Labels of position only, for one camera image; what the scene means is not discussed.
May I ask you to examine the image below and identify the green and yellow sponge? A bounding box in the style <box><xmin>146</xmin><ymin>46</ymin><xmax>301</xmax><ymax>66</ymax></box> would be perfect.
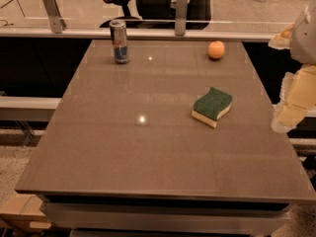
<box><xmin>192</xmin><ymin>87</ymin><xmax>233</xmax><ymax>128</ymax></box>

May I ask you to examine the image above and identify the glass partition rail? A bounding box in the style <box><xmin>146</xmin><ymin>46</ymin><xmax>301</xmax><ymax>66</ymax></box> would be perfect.
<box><xmin>0</xmin><ymin>27</ymin><xmax>275</xmax><ymax>42</ymax></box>

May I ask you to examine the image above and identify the left metal bracket post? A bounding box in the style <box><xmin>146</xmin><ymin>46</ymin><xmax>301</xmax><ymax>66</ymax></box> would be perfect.
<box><xmin>42</xmin><ymin>0</ymin><xmax>66</xmax><ymax>34</ymax></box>

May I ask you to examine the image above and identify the metal bracket post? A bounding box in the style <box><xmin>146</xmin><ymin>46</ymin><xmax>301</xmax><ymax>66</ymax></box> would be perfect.
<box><xmin>42</xmin><ymin>0</ymin><xmax>66</xmax><ymax>34</ymax></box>
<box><xmin>175</xmin><ymin>0</ymin><xmax>188</xmax><ymax>37</ymax></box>

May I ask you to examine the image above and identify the black office chair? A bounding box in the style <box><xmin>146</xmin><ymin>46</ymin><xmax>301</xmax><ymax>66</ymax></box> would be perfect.
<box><xmin>103</xmin><ymin>0</ymin><xmax>211</xmax><ymax>30</ymax></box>

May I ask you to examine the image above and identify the cardboard box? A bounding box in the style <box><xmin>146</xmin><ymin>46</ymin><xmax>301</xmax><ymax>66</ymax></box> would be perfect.
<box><xmin>0</xmin><ymin>194</ymin><xmax>52</xmax><ymax>233</ymax></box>

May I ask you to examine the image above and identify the orange fruit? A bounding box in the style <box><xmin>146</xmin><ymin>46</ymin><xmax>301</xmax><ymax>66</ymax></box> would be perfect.
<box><xmin>207</xmin><ymin>40</ymin><xmax>225</xmax><ymax>59</ymax></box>

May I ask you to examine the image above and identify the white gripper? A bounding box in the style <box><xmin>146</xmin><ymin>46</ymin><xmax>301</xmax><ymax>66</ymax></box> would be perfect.
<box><xmin>268</xmin><ymin>6</ymin><xmax>316</xmax><ymax>133</ymax></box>

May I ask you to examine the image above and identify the silver blue redbull can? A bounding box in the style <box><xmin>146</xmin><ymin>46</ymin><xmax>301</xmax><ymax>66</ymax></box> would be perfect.
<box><xmin>109</xmin><ymin>20</ymin><xmax>129</xmax><ymax>64</ymax></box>

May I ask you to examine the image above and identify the middle metal bracket post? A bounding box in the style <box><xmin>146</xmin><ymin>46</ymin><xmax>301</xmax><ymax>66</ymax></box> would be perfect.
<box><xmin>175</xmin><ymin>0</ymin><xmax>188</xmax><ymax>37</ymax></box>

